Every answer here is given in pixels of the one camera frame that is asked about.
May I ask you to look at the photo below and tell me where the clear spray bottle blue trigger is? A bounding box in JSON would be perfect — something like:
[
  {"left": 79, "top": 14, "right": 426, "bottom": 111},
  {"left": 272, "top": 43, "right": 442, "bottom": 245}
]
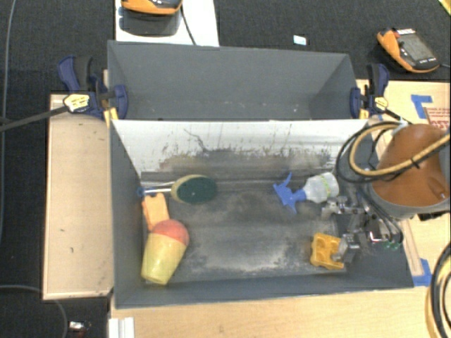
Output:
[{"left": 273, "top": 172, "right": 340, "bottom": 215}]

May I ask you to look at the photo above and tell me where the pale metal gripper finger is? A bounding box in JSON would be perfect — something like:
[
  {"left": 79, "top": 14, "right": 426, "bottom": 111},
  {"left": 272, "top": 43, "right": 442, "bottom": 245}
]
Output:
[
  {"left": 336, "top": 234, "right": 357, "bottom": 250},
  {"left": 330, "top": 247, "right": 357, "bottom": 264}
]

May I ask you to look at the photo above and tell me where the orange plastic toy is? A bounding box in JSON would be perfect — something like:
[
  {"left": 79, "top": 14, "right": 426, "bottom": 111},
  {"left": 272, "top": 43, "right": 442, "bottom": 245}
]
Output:
[{"left": 141, "top": 192, "right": 171, "bottom": 232}]

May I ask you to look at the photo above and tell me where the yellow toy block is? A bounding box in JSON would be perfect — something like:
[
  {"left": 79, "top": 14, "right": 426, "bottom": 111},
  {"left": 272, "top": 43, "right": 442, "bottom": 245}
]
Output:
[{"left": 309, "top": 232, "right": 345, "bottom": 270}]

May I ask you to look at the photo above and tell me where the yellow plastic cup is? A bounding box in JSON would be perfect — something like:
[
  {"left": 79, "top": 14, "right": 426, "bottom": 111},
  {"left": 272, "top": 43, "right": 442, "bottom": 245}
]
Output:
[{"left": 140, "top": 232, "right": 187, "bottom": 286}]

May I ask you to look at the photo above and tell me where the grey metal bin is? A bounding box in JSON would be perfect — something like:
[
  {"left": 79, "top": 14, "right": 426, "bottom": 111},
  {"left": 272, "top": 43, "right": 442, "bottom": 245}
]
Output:
[{"left": 106, "top": 39, "right": 415, "bottom": 309}]

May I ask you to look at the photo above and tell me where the green sponge on white handle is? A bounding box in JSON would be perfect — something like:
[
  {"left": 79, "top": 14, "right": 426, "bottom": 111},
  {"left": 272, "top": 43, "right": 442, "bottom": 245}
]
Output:
[{"left": 136, "top": 174, "right": 218, "bottom": 206}]

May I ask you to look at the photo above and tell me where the pale wood board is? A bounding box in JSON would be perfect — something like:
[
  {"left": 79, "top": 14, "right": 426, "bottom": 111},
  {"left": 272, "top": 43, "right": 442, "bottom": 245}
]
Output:
[{"left": 42, "top": 92, "right": 116, "bottom": 301}]

